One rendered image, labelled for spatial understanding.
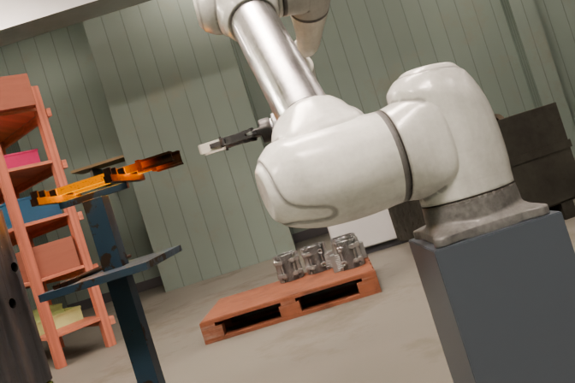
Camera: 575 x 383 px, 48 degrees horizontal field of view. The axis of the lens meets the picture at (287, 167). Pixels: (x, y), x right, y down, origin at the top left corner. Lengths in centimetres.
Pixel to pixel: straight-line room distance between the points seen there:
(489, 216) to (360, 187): 20
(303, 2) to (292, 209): 66
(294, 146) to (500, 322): 40
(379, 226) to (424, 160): 437
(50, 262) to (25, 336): 324
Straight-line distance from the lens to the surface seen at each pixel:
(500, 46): 882
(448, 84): 102
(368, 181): 96
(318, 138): 98
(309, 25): 159
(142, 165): 191
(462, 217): 102
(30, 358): 173
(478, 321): 101
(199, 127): 732
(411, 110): 101
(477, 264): 100
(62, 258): 498
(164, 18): 759
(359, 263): 405
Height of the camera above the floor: 76
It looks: 1 degrees up
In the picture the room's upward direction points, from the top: 17 degrees counter-clockwise
